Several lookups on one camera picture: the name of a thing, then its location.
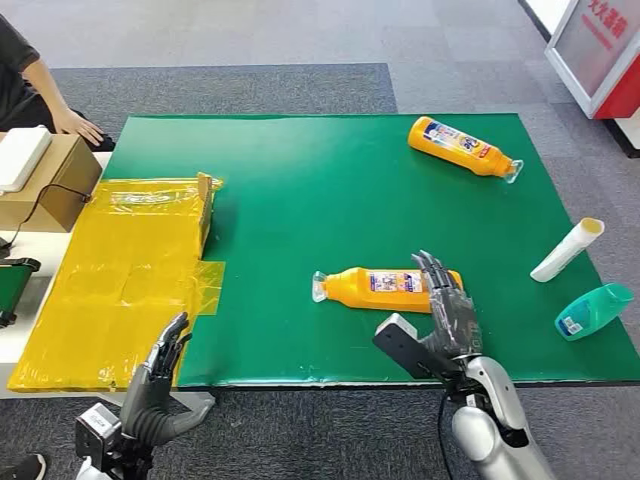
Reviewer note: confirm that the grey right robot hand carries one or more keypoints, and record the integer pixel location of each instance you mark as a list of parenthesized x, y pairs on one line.
[(452, 318)]

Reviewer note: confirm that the person's hand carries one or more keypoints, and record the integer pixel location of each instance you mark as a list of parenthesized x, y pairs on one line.
[(77, 126)]

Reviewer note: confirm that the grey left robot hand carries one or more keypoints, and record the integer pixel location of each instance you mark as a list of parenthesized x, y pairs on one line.
[(145, 397)]

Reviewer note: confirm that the orange Tide detergent bottle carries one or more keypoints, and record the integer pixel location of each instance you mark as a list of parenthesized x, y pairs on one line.
[(460, 147), (375, 291)]

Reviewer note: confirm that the person's forearm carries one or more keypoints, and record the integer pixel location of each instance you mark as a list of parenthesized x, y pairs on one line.
[(47, 89)]

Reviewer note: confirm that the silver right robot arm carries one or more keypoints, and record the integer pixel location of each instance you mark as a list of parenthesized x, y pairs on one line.
[(495, 430)]

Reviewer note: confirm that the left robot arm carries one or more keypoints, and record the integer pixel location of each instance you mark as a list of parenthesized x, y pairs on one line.
[(143, 450)]

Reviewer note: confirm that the white cylindrical bottle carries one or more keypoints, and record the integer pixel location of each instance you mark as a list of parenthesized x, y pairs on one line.
[(567, 250)]

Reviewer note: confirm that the teal plastic bottle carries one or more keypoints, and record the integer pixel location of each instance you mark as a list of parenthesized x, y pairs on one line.
[(595, 310)]

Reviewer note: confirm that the brown cardboard box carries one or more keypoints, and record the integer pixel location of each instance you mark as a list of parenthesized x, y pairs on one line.
[(60, 179)]

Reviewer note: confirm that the white flat device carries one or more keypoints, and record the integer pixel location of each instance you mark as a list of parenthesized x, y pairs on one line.
[(20, 156)]

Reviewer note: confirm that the person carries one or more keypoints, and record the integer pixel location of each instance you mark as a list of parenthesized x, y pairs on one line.
[(12, 79)]

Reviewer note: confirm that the yellow plastic wrapped cardboard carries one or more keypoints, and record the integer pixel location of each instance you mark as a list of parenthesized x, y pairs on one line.
[(125, 278)]

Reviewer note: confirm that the black shoe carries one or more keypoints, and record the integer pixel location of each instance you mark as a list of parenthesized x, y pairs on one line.
[(23, 469)]

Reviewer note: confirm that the green bin with black rim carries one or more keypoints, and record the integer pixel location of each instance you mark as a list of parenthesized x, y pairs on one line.
[(12, 285)]

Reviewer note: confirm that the green table mat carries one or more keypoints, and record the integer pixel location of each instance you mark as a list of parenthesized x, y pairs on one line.
[(324, 199)]

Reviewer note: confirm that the red and white cabinet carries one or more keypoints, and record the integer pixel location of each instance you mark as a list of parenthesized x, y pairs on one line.
[(595, 53)]

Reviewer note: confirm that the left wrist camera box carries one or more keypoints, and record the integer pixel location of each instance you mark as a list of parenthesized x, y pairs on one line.
[(97, 430)]

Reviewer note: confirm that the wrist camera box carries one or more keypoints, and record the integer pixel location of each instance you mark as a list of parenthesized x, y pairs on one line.
[(97, 430), (400, 344)]

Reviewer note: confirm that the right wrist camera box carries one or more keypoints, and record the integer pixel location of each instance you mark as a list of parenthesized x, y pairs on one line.
[(400, 344)]

